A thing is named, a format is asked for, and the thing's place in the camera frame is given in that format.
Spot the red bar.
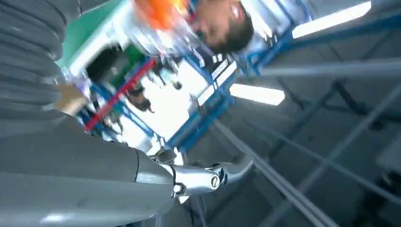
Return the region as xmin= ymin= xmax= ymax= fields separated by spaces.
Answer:
xmin=84 ymin=58 xmax=158 ymax=133

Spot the person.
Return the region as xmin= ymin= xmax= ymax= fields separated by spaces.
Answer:
xmin=188 ymin=0 xmax=301 ymax=68

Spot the long ceiling light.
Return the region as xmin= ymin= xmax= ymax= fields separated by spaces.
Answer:
xmin=291 ymin=1 xmax=373 ymax=39

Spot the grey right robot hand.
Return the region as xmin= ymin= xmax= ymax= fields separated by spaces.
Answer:
xmin=0 ymin=115 xmax=254 ymax=227

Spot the blue metal frame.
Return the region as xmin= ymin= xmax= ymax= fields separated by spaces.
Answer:
xmin=78 ymin=12 xmax=401 ymax=154

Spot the green table mat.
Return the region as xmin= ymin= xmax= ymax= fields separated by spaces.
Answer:
xmin=55 ymin=0 xmax=123 ymax=69

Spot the short ceiling light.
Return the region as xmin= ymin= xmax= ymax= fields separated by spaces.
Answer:
xmin=229 ymin=83 xmax=286 ymax=106

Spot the green bag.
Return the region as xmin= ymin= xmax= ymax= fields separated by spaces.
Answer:
xmin=108 ymin=46 xmax=147 ymax=90

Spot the brown cardboard box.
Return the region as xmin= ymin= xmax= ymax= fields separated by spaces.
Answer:
xmin=55 ymin=82 xmax=89 ymax=116

